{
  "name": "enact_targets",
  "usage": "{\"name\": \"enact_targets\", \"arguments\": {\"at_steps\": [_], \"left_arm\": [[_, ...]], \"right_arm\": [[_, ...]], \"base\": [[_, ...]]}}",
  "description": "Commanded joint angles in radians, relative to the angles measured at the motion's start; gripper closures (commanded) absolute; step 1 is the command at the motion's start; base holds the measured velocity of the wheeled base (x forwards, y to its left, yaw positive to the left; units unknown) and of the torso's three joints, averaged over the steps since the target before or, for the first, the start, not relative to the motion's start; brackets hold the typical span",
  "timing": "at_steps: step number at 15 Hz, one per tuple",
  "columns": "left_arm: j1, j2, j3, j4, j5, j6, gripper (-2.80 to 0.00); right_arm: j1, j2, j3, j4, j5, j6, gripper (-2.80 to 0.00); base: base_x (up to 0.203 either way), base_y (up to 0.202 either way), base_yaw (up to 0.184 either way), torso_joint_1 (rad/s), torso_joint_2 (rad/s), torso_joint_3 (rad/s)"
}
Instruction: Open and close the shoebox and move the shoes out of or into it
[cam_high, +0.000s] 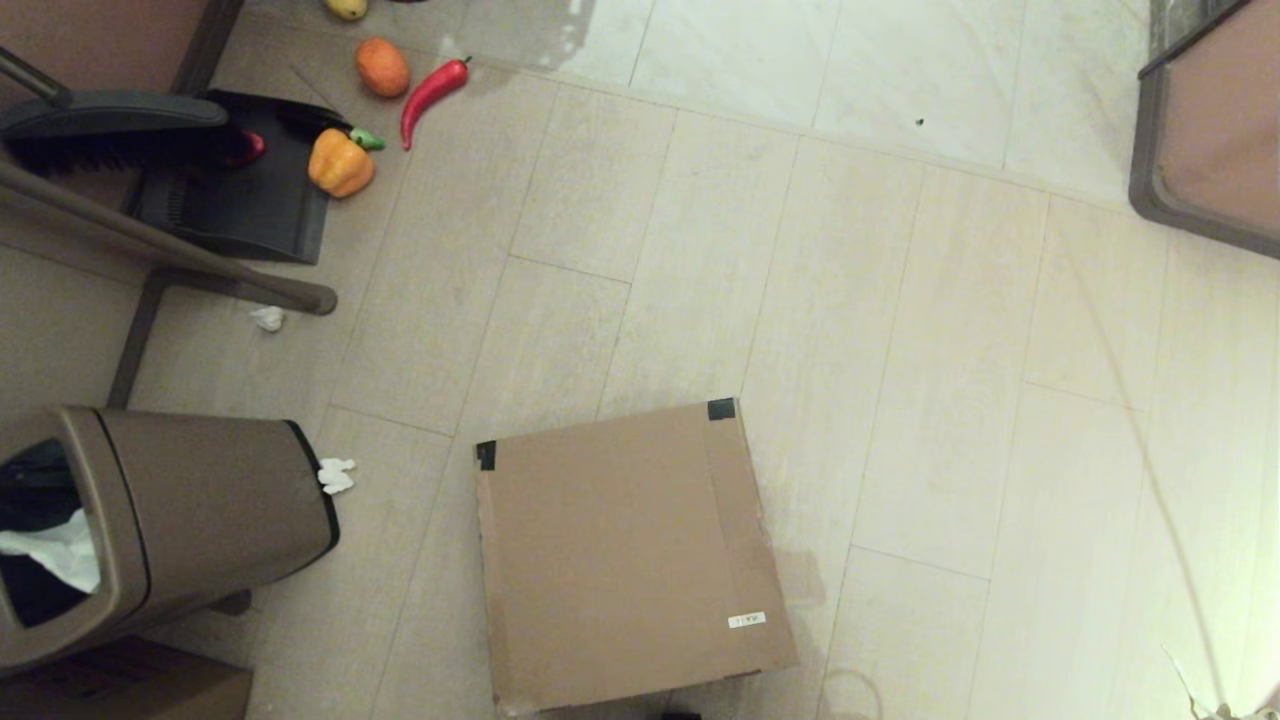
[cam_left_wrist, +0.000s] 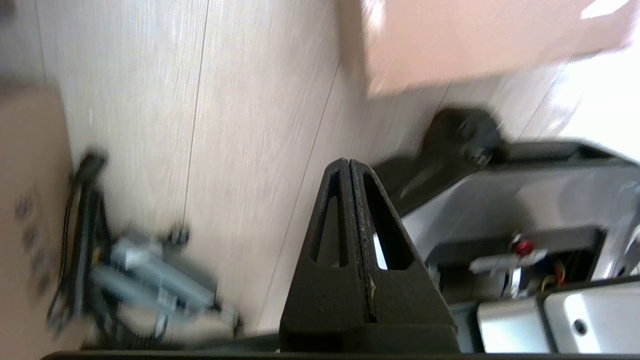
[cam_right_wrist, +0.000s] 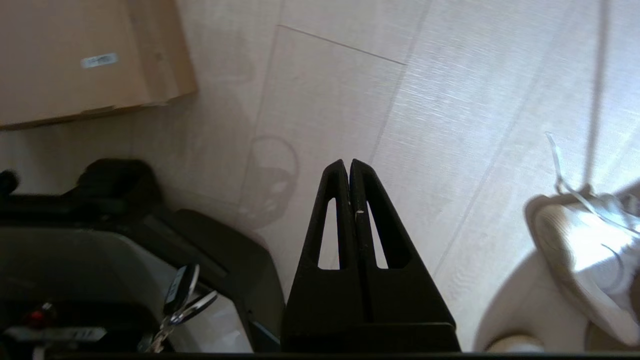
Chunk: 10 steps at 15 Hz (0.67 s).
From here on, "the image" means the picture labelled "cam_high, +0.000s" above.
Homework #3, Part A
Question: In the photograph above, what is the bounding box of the printed cardboard carton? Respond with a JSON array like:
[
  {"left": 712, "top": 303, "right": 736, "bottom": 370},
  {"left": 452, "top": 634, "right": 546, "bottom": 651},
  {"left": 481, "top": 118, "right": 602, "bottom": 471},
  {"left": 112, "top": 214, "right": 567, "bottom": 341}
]
[{"left": 0, "top": 636, "right": 255, "bottom": 720}]

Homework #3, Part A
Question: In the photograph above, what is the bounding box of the brown plastic trash bin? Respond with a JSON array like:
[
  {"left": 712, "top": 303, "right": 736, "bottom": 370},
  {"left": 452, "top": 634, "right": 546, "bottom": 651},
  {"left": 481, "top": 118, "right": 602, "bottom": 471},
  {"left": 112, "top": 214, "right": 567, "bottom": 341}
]
[{"left": 0, "top": 405, "right": 342, "bottom": 676}]

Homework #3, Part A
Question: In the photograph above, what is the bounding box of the brown cardboard shoe box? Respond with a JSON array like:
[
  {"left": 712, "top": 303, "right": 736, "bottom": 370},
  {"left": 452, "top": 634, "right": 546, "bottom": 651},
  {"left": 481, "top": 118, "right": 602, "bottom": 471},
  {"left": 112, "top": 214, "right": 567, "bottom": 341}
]
[{"left": 473, "top": 397, "right": 800, "bottom": 717}]

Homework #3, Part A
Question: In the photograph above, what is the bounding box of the black floor brush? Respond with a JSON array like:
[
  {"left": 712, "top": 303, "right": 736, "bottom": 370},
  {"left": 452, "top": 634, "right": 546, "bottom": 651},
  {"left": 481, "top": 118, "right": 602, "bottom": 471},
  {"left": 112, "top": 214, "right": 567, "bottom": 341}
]
[{"left": 0, "top": 48, "right": 251, "bottom": 179}]

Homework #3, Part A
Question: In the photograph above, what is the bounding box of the red toy chili pepper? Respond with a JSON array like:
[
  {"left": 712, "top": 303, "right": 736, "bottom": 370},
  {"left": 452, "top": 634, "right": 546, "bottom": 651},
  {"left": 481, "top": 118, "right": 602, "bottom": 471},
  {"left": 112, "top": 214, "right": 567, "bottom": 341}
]
[{"left": 401, "top": 58, "right": 472, "bottom": 153}]

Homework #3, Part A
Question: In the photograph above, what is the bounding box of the black dustpan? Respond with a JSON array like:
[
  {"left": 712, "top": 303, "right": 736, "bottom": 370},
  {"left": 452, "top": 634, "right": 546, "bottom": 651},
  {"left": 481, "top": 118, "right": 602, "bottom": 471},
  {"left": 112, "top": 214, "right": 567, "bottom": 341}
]
[{"left": 130, "top": 90, "right": 353, "bottom": 266}]

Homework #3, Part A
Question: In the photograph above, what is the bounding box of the brown table grey rim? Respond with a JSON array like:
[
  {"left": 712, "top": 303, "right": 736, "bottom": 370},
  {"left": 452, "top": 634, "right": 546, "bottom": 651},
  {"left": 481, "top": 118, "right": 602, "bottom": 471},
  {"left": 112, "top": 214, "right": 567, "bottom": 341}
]
[{"left": 1128, "top": 0, "right": 1280, "bottom": 261}]

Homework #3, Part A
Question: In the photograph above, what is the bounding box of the orange toy bell pepper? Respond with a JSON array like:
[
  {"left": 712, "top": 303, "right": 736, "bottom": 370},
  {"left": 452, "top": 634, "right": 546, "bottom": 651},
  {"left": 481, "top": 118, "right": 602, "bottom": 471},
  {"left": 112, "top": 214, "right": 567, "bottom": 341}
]
[{"left": 308, "top": 128, "right": 378, "bottom": 199}]

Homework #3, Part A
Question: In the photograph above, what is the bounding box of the grey metal furniture frame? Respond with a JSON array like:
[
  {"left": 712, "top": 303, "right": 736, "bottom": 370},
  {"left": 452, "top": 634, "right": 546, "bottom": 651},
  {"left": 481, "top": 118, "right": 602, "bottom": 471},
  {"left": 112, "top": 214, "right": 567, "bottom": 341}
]
[{"left": 0, "top": 158, "right": 339, "bottom": 411}]

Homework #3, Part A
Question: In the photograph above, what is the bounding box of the black bin liner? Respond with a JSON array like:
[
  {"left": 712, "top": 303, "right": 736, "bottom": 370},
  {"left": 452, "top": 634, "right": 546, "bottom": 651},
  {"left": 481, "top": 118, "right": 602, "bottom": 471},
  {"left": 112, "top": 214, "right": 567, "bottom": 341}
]
[{"left": 0, "top": 440, "right": 101, "bottom": 629}]

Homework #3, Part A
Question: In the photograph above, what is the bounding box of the white crumpled paper waste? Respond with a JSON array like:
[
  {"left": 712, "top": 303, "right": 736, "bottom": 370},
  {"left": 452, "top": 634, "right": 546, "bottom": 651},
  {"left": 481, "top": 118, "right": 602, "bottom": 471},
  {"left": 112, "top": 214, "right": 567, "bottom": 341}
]
[{"left": 0, "top": 508, "right": 104, "bottom": 593}]

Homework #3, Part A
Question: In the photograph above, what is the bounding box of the brown furniture panel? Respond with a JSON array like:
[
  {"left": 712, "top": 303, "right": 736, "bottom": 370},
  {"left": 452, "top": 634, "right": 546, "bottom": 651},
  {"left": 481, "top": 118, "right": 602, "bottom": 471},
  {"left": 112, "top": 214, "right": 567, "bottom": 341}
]
[{"left": 0, "top": 0, "right": 249, "bottom": 101}]

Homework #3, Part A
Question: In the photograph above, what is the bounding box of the orange toy tangerine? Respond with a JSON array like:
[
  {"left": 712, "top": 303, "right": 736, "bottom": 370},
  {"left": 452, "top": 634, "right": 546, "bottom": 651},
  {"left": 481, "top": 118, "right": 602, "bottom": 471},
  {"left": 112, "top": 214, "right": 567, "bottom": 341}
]
[{"left": 356, "top": 38, "right": 412, "bottom": 100}]

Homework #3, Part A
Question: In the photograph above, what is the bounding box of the dark toy eggplant green stem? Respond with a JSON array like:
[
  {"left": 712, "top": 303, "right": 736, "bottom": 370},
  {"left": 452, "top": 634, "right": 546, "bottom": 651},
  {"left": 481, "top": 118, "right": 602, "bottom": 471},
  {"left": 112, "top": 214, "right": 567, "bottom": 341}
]
[{"left": 278, "top": 105, "right": 387, "bottom": 153}]

